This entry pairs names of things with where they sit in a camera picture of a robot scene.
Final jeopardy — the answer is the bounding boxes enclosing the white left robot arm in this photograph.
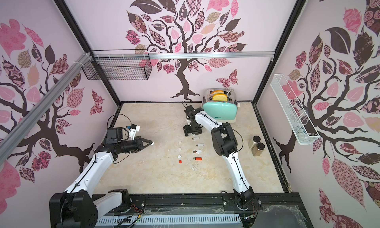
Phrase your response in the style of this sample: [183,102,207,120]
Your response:
[49,136,154,228]

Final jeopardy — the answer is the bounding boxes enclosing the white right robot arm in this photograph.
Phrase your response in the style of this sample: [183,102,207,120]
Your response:
[183,105,255,210]

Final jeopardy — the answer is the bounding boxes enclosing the mint green toaster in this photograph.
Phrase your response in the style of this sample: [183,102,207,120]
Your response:
[201,88,238,123]

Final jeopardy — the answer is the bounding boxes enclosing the bread slice in toaster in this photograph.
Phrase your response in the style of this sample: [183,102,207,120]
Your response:
[211,90,228,102]

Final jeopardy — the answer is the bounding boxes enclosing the glass spice jar far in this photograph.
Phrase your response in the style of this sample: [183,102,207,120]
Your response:
[248,135,261,150]

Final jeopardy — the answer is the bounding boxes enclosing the glass spice jar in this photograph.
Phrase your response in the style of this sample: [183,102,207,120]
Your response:
[251,142,265,156]
[248,135,261,150]

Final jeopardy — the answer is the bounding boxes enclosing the glass spice jar near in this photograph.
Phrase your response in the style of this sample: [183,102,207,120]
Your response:
[251,142,265,156]

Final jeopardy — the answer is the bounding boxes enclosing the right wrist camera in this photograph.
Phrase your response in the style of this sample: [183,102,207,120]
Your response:
[182,101,194,115]

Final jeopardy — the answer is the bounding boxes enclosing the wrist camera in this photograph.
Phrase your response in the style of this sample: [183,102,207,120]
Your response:
[182,101,194,115]
[126,124,140,140]

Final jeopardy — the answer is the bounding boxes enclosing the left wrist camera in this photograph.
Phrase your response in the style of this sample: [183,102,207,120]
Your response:
[126,124,140,140]

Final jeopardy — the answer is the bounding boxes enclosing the white slotted cable duct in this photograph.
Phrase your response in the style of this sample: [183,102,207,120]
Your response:
[96,214,241,228]

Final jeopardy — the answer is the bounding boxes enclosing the black wire basket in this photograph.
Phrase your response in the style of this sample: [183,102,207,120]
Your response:
[82,49,152,80]

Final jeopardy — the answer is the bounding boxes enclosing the white wire shelf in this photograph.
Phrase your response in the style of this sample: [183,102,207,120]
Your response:
[270,74,321,145]

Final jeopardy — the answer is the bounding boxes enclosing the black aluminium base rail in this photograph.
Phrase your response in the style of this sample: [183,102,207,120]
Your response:
[93,191,312,228]

